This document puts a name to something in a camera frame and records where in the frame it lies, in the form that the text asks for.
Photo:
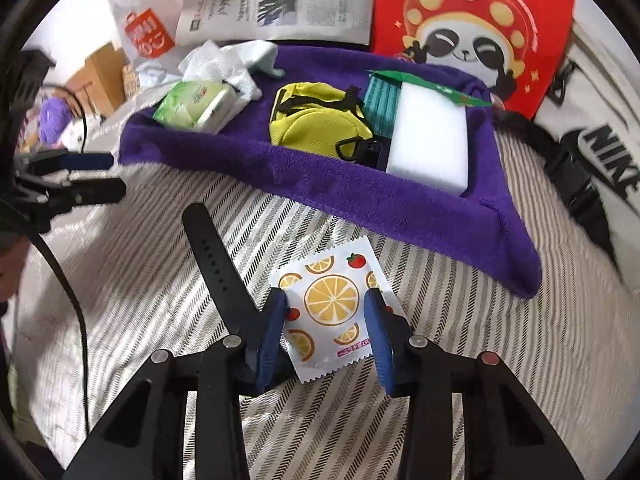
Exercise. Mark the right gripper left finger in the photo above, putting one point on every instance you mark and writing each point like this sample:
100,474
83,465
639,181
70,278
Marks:
271,363

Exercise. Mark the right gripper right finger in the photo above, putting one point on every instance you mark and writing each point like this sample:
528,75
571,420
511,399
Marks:
388,333

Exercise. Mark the orange print wet wipe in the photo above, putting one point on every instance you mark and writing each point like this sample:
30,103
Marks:
325,328

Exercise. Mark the purple towel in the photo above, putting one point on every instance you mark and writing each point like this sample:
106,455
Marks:
481,228

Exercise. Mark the light green tissue pack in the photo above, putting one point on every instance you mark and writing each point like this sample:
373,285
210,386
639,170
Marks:
199,106

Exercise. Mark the white foam sponge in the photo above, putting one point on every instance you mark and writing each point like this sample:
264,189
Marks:
430,140

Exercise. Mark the yellow mesh pouch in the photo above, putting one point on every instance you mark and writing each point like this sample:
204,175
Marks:
317,118

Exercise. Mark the teal ribbed cloth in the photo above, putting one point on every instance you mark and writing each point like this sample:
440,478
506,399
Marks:
381,101

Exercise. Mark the white paper towel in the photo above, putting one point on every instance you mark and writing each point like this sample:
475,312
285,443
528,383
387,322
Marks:
233,64

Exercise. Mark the dark green packet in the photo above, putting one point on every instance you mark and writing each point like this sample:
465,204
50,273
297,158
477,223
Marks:
455,96

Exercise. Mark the left hand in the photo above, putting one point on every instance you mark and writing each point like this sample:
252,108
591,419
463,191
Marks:
12,263

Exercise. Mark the purple plush toy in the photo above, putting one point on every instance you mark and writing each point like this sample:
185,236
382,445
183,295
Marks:
54,116

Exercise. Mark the wooden headboard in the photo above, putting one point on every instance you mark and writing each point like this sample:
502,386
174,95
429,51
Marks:
98,84

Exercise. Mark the striped quilt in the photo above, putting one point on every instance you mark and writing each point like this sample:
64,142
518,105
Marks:
575,346

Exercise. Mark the patterned gift box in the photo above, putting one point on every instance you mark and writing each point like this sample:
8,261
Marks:
130,82

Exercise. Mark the white Miniso plastic bag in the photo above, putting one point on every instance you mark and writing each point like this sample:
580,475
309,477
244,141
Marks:
147,30

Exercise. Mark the white Nike waist bag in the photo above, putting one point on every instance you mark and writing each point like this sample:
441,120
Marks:
586,131

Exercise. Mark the folded newspaper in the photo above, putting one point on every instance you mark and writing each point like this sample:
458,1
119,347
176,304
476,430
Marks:
347,21

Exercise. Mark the red panda paper bag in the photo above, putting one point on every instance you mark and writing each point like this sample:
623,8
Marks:
513,46

